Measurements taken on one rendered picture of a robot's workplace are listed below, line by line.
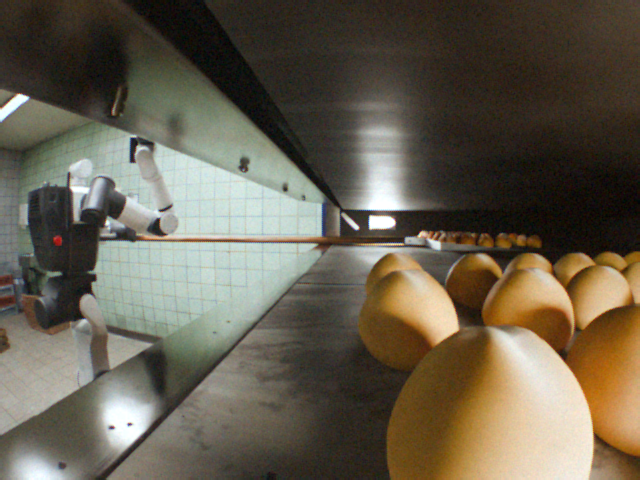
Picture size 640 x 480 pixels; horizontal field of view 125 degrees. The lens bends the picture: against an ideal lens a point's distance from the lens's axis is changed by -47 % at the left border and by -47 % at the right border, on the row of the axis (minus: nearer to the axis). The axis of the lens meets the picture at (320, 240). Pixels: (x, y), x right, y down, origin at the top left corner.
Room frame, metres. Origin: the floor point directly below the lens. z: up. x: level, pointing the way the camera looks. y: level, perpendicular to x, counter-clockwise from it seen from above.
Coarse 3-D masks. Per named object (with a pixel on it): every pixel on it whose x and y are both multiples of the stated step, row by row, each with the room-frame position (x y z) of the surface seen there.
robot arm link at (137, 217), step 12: (132, 204) 0.88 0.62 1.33; (120, 216) 0.84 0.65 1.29; (132, 216) 0.88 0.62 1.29; (144, 216) 0.91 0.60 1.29; (156, 216) 0.95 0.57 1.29; (168, 216) 0.97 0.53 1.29; (132, 228) 0.91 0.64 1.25; (144, 228) 0.92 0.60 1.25; (156, 228) 0.95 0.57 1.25; (168, 228) 0.98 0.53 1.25
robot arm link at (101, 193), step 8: (96, 184) 0.77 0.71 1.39; (104, 184) 0.78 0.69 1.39; (88, 192) 0.76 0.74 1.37; (96, 192) 0.75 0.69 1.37; (104, 192) 0.78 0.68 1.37; (112, 192) 0.81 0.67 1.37; (88, 200) 0.73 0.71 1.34; (96, 200) 0.74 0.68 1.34; (104, 200) 0.77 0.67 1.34; (112, 200) 0.80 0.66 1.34; (120, 200) 0.83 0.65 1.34; (104, 208) 0.76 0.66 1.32; (112, 208) 0.81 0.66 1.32; (120, 208) 0.83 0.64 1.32; (112, 216) 0.83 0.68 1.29
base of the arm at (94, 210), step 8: (96, 176) 0.78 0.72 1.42; (104, 176) 0.79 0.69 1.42; (112, 184) 0.82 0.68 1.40; (88, 208) 0.71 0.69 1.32; (96, 208) 0.73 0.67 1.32; (80, 216) 0.73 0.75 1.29; (88, 216) 0.73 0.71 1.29; (96, 216) 0.74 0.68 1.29; (104, 216) 0.76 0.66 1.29; (96, 224) 0.77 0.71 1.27; (104, 224) 0.79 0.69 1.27
